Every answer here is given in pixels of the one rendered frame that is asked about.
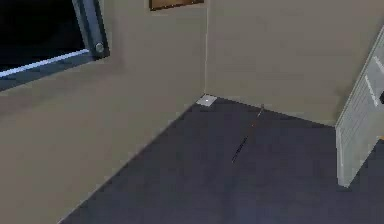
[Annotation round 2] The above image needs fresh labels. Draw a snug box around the small white square plate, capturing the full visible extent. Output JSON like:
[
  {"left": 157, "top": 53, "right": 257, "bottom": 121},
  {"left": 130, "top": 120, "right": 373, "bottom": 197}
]
[{"left": 195, "top": 94, "right": 218, "bottom": 108}]

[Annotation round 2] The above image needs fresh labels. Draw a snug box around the thin dark stick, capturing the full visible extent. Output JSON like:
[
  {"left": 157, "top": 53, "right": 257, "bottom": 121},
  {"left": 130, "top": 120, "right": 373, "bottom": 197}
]
[{"left": 231, "top": 103, "right": 266, "bottom": 164}]

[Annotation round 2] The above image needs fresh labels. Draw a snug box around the grey panelled room door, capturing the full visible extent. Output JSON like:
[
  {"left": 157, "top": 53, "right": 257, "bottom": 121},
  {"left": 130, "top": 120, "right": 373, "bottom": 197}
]
[{"left": 334, "top": 25, "right": 384, "bottom": 188}]

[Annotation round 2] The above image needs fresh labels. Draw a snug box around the brown framed wall picture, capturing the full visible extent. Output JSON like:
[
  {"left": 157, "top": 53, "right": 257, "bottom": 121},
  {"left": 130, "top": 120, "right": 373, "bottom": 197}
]
[{"left": 148, "top": 0, "right": 205, "bottom": 12}]

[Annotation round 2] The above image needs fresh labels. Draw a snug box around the dark window with grey frame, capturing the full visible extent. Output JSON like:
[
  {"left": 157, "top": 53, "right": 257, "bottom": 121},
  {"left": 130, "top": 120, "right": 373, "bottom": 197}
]
[{"left": 0, "top": 0, "right": 111, "bottom": 93}]

